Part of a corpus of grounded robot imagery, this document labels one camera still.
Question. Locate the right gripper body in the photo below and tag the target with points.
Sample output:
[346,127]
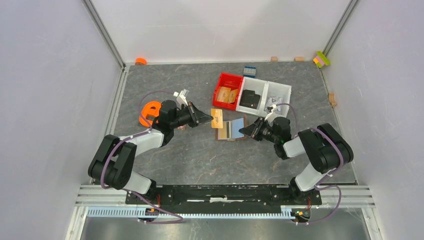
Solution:
[262,130]

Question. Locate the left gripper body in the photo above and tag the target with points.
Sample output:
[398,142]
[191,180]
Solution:
[187,116]

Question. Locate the gold credit card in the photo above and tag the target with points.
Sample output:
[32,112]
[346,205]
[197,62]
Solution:
[217,118]

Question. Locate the brown leather card holder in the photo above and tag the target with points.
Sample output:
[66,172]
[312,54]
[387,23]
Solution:
[231,130]

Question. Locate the red plastic bin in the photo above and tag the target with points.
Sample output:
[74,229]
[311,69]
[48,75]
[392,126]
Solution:
[228,80]

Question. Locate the white divided plastic bin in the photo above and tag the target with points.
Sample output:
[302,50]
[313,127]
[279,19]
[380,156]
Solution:
[265,89]

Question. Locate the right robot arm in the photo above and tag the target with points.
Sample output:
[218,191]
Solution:
[324,147]

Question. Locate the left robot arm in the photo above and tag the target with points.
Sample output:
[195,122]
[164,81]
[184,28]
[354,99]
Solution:
[113,161]

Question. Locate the gold card in red bin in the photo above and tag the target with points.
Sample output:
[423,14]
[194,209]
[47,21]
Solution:
[223,94]

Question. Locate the black wallet in bin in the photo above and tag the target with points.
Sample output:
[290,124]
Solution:
[249,99]

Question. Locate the orange letter e toy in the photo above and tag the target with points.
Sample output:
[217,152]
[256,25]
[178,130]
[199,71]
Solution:
[149,112]

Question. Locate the blue toy brick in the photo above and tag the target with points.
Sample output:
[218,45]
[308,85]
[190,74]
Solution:
[249,71]

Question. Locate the orange tape roll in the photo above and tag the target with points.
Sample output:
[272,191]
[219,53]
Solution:
[140,61]

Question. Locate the wooden arch block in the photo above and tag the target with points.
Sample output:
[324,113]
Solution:
[332,99]

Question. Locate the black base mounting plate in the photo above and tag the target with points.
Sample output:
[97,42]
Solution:
[228,199]

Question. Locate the small wooden block right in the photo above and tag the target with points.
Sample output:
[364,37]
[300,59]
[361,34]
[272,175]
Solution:
[299,59]

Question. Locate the multicolour toy brick stack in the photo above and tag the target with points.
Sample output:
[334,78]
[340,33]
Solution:
[321,60]

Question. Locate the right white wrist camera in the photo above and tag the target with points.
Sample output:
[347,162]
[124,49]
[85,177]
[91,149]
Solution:
[271,113]

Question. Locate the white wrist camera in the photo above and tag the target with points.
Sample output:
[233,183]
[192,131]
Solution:
[271,113]
[181,97]

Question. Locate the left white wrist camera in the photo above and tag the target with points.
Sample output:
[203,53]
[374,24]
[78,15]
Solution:
[181,97]

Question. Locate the aluminium frame rail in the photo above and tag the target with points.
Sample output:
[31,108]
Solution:
[94,201]

